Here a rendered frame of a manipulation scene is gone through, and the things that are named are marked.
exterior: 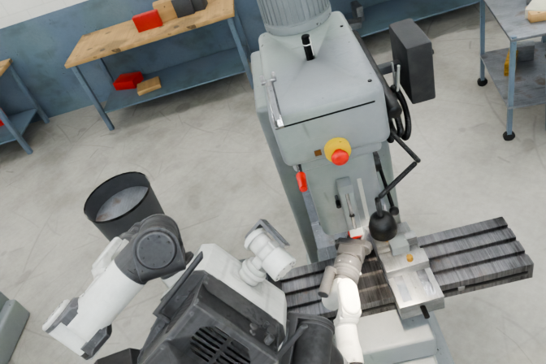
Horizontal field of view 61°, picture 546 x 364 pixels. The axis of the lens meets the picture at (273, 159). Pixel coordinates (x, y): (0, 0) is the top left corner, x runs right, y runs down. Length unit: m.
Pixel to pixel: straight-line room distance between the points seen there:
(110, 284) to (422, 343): 1.10
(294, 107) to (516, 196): 2.54
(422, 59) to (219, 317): 0.99
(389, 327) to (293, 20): 1.10
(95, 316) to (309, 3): 0.93
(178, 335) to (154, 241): 0.19
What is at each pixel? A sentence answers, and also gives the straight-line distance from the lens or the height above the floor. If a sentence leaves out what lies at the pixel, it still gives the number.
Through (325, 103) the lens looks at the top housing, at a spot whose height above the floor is 1.88.
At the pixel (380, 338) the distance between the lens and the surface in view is 1.77.
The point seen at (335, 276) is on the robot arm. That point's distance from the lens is 1.53.
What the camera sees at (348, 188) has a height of 1.54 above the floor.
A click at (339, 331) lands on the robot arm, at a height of 1.18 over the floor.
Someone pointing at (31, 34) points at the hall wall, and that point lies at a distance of 6.13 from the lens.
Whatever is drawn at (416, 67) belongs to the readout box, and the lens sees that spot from 1.53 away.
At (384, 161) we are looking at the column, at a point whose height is 1.16.
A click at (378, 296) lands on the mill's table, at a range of 1.76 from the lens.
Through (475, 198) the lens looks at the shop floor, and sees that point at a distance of 3.38.
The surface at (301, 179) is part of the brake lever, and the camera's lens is 1.10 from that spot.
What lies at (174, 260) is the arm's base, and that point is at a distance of 1.01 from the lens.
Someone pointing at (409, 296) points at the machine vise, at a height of 1.04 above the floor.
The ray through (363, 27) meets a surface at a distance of 5.23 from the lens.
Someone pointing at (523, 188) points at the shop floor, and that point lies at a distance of 3.47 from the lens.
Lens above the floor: 2.43
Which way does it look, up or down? 37 degrees down
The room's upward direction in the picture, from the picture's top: 20 degrees counter-clockwise
